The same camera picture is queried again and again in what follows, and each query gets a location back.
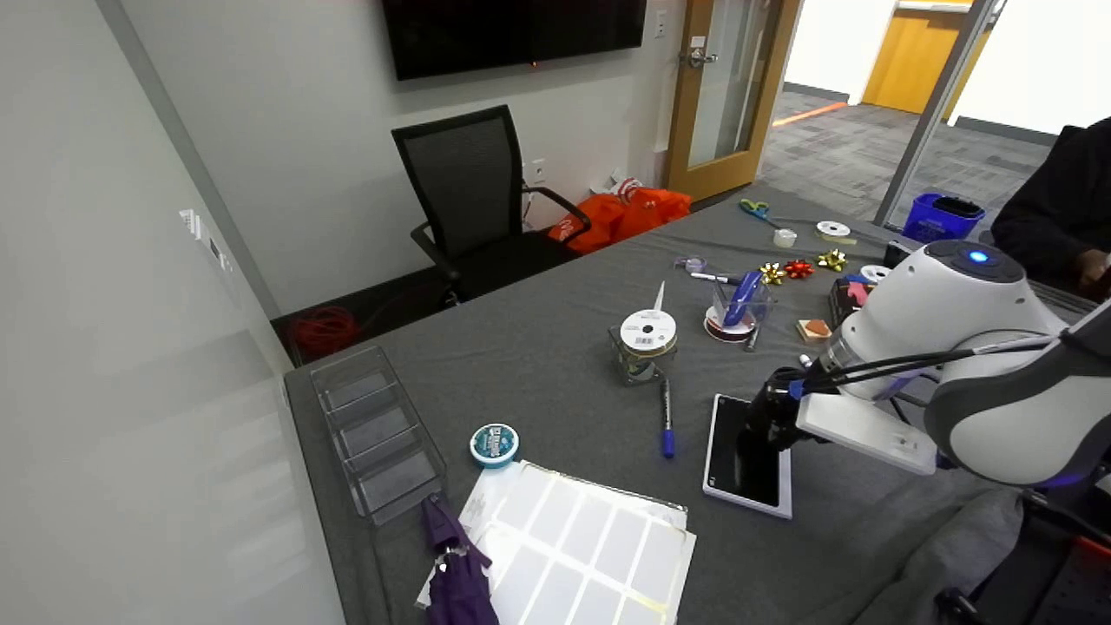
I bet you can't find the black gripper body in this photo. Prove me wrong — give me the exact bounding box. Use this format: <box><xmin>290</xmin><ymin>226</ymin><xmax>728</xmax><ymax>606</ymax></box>
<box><xmin>750</xmin><ymin>367</ymin><xmax>806</xmax><ymax>450</ymax></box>

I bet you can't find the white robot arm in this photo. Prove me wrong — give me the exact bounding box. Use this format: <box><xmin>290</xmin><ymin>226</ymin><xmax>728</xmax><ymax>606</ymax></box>
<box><xmin>754</xmin><ymin>238</ymin><xmax>1111</xmax><ymax>486</ymax></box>

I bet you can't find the person in black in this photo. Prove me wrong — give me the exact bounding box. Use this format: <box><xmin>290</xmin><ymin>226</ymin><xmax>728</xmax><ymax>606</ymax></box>
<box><xmin>994</xmin><ymin>118</ymin><xmax>1111</xmax><ymax>302</ymax></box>

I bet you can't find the black and white box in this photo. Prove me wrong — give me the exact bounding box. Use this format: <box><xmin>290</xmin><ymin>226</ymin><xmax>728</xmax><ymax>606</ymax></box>
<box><xmin>703</xmin><ymin>392</ymin><xmax>797</xmax><ymax>522</ymax></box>

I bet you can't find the blue pen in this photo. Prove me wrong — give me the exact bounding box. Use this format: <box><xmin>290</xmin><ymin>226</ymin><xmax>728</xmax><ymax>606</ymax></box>
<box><xmin>661</xmin><ymin>380</ymin><xmax>676</xmax><ymax>458</ymax></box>

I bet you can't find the gold gift bow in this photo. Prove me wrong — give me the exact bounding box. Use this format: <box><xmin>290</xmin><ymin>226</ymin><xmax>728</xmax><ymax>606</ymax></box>
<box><xmin>820</xmin><ymin>250</ymin><xmax>849</xmax><ymax>275</ymax></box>
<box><xmin>760</xmin><ymin>265</ymin><xmax>787</xmax><ymax>285</ymax></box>

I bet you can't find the red gift bow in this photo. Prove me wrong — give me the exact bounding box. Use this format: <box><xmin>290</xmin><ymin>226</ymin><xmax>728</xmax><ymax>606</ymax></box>
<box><xmin>785</xmin><ymin>259</ymin><xmax>814</xmax><ymax>282</ymax></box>

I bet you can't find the ribbon spool in jar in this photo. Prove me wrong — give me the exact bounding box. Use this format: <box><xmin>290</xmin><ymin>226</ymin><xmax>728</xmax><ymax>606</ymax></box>
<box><xmin>616</xmin><ymin>288</ymin><xmax>676</xmax><ymax>384</ymax></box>

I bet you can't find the white ribbon spool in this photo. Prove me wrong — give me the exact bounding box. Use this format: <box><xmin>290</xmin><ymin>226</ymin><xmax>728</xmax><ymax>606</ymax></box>
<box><xmin>857</xmin><ymin>265</ymin><xmax>894</xmax><ymax>288</ymax></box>

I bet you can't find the small white tape roll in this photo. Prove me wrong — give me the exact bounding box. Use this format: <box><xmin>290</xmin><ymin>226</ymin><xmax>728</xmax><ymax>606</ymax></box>
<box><xmin>775</xmin><ymin>230</ymin><xmax>799</xmax><ymax>250</ymax></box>

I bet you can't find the blue bin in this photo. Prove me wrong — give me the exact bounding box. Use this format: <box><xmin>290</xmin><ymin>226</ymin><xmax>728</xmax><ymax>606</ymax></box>
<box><xmin>904</xmin><ymin>191</ymin><xmax>984</xmax><ymax>243</ymax></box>

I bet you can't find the orange bag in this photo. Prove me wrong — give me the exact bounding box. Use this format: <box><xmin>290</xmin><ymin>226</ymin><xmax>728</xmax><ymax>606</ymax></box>
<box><xmin>544</xmin><ymin>189</ymin><xmax>696</xmax><ymax>252</ymax></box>

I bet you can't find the teal tape roll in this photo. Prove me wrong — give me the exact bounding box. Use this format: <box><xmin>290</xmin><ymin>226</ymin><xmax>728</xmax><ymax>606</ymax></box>
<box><xmin>469</xmin><ymin>422</ymin><xmax>521</xmax><ymax>468</ymax></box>

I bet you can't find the black office chair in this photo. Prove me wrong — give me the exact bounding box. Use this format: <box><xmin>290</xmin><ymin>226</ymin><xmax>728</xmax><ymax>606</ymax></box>
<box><xmin>392</xmin><ymin>105</ymin><xmax>589</xmax><ymax>302</ymax></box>

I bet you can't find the wooden door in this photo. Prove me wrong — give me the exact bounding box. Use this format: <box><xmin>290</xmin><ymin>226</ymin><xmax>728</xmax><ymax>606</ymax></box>
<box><xmin>665</xmin><ymin>0</ymin><xmax>804</xmax><ymax>200</ymax></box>

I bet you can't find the purple cloth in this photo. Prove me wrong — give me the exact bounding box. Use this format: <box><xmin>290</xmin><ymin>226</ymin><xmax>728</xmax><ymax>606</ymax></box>
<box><xmin>424</xmin><ymin>498</ymin><xmax>499</xmax><ymax>625</ymax></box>

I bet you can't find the clear plastic tray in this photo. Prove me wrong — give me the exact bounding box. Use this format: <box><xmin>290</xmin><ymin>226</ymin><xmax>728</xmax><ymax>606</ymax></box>
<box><xmin>313</xmin><ymin>350</ymin><xmax>442</xmax><ymax>527</ymax></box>

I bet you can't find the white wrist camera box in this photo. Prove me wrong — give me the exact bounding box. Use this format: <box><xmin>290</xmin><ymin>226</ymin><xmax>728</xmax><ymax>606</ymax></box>
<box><xmin>797</xmin><ymin>392</ymin><xmax>938</xmax><ymax>475</ymax></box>

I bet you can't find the red cable coil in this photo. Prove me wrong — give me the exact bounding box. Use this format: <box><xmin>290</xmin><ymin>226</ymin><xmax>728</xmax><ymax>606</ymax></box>
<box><xmin>285</xmin><ymin>304</ymin><xmax>360</xmax><ymax>365</ymax></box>

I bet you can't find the wall television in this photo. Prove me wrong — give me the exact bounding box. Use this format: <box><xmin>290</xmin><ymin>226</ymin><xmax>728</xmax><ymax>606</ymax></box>
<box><xmin>379</xmin><ymin>0</ymin><xmax>645</xmax><ymax>81</ymax></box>

